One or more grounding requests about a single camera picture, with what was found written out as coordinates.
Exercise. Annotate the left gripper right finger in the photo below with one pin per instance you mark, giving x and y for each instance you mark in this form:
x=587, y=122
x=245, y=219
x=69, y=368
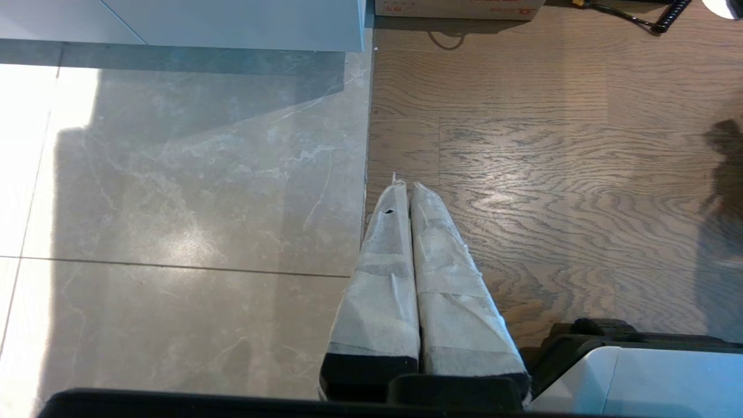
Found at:
x=458, y=313

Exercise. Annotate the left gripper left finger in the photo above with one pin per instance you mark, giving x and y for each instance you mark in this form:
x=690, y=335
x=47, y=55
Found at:
x=378, y=302

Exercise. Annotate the cardboard box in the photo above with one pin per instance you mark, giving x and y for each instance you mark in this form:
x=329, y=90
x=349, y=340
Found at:
x=458, y=8

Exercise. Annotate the white cabinet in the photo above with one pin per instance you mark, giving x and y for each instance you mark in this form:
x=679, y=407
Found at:
x=191, y=22

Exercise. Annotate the white round object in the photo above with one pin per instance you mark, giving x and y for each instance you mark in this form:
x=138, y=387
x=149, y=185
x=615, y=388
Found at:
x=725, y=7

